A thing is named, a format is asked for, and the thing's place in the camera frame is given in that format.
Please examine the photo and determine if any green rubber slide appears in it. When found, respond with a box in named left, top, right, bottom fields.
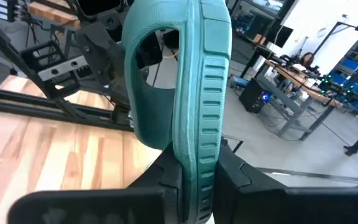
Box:
left=121, top=0, right=232, bottom=224

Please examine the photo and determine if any wooden desk with grey legs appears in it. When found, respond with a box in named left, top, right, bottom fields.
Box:
left=264, top=58, right=344, bottom=141

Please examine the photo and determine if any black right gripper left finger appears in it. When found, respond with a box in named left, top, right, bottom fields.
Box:
left=7, top=144, right=186, bottom=224

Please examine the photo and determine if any black computer tower blue light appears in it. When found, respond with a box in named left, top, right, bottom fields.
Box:
left=239, top=77, right=272, bottom=114

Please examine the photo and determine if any wooden bench top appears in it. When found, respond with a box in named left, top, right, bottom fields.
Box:
left=28, top=1, right=81, bottom=29

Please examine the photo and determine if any black box with white labels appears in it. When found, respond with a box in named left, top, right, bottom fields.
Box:
left=0, top=0, right=21, bottom=22

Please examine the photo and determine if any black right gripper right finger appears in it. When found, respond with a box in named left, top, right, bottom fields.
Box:
left=213, top=139, right=358, bottom=224

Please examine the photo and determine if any black wall monitor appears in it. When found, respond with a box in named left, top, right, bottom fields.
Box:
left=272, top=24, right=294, bottom=49

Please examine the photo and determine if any black metal table frame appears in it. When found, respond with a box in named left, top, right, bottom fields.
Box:
left=0, top=0, right=136, bottom=131

